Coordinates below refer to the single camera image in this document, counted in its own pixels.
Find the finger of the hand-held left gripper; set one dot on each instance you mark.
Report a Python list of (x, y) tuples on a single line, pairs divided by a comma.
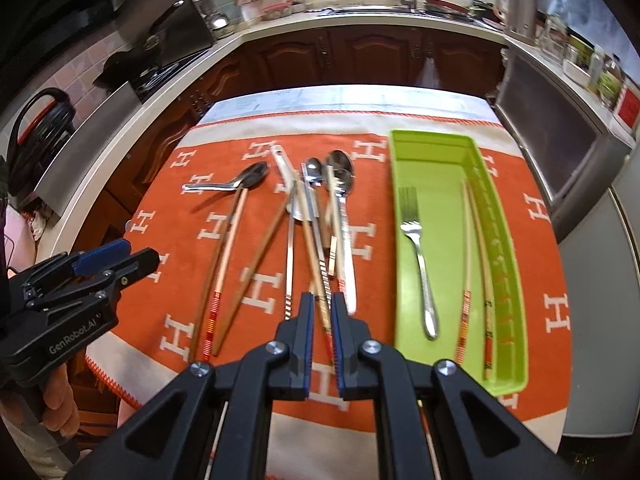
[(102, 257), (135, 267)]

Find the brown wooden chopstick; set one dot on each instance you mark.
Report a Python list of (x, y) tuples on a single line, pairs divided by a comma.
[(255, 270)]

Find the black wok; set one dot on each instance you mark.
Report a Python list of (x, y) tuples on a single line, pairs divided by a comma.
[(125, 67)]

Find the orange letter-print blanket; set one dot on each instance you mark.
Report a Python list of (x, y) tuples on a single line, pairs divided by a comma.
[(380, 265)]

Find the small steel pot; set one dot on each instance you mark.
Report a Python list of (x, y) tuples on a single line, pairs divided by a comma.
[(217, 21)]

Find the green plastic tray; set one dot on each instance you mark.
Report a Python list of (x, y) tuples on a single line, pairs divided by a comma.
[(440, 170)]

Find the row of seasoning jars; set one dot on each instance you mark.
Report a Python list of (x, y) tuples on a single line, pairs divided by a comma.
[(580, 55)]

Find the white plastic bag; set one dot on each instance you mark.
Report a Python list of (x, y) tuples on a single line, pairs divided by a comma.
[(427, 74)]

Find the white ceramic spoon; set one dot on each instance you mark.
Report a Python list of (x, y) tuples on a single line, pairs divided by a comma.
[(285, 165)]

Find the red bowl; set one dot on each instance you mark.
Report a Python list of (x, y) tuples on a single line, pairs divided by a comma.
[(445, 5)]

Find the large metal spoon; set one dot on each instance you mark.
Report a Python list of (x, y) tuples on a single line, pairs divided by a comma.
[(342, 162)]

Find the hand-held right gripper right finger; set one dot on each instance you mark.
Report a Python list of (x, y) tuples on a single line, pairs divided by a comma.
[(339, 347)]

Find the metal fork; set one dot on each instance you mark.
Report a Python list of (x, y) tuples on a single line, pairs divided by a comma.
[(422, 260)]

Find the person's left forearm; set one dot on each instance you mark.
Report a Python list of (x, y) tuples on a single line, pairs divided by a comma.
[(35, 445)]

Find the metal soup spoon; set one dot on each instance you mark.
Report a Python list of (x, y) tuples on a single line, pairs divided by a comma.
[(250, 175)]

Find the steel built-in appliance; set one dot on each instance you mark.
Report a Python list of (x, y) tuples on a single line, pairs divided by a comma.
[(550, 135)]

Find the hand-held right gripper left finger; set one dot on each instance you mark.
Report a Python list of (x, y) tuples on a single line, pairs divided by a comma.
[(307, 345)]

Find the person's left hand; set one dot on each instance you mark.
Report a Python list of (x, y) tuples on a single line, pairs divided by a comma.
[(60, 400)]

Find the silver refrigerator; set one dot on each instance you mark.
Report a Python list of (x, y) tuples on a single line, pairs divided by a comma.
[(600, 335)]

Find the steel side panel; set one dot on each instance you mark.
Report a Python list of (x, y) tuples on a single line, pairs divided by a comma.
[(80, 155)]

